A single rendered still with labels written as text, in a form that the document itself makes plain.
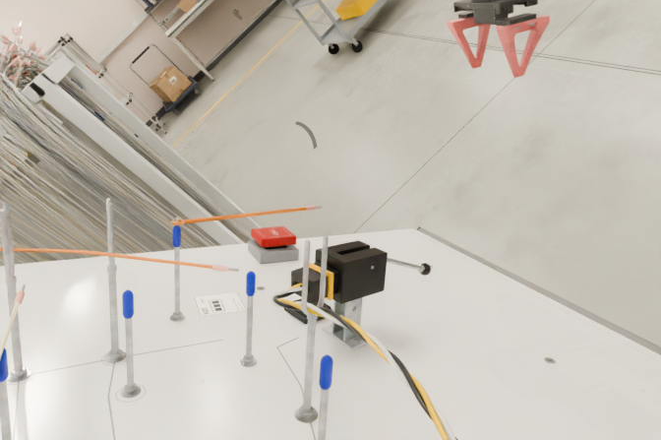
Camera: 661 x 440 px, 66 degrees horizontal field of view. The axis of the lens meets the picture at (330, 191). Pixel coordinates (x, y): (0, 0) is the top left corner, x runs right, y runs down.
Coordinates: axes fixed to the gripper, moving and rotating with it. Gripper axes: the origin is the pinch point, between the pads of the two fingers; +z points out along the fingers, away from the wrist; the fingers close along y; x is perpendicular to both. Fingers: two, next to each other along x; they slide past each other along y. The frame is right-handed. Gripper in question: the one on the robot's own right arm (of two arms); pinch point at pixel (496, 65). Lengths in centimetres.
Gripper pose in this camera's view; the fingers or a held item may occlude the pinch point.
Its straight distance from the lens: 77.6
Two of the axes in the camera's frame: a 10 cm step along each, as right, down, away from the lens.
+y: 3.3, 3.4, -8.8
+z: 1.8, 8.9, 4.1
